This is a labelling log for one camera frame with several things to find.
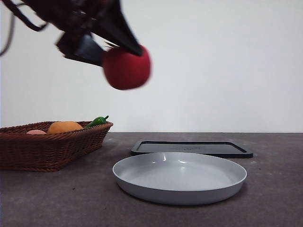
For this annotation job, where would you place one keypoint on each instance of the green pepper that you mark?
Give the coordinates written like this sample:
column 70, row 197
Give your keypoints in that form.
column 95, row 121

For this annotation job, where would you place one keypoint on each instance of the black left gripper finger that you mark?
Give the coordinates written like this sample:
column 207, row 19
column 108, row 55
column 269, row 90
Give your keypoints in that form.
column 87, row 50
column 123, row 33

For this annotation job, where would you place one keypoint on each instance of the pink round vegetable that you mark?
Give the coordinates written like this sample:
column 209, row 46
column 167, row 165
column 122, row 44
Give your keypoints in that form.
column 36, row 132

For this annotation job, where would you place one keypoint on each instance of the pale grey round plate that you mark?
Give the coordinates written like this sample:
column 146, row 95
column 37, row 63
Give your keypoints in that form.
column 180, row 186

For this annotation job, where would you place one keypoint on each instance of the orange round fruit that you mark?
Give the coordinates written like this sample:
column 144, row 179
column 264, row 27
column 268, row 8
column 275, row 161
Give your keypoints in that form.
column 64, row 127

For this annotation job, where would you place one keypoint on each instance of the brown wicker basket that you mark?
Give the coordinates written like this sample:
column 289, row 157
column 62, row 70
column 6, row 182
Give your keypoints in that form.
column 47, row 151

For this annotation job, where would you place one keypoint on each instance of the red tomato with green stem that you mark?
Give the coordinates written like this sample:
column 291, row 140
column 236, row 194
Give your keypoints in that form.
column 127, row 71

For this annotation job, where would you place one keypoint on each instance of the black rectangular tray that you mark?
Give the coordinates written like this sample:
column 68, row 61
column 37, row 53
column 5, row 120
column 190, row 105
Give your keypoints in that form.
column 213, row 149

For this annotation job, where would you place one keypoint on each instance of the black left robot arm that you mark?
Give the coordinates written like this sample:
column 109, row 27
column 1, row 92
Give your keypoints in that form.
column 71, row 14

